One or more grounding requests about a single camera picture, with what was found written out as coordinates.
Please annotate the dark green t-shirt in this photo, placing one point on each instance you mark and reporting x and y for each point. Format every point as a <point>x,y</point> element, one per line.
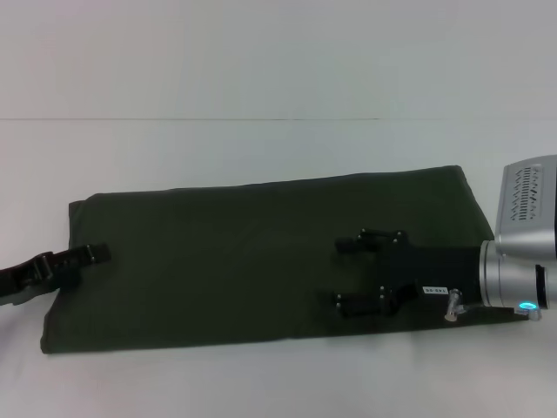
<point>217,261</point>

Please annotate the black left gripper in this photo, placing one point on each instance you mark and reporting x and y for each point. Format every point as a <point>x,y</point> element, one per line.
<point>24,283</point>

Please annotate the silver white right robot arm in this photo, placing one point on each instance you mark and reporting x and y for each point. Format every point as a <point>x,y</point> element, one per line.
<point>509,278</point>

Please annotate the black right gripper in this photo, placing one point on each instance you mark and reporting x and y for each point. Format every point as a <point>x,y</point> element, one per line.
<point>435,270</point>

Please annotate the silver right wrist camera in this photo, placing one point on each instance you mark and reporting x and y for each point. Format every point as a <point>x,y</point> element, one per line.
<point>526,204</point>

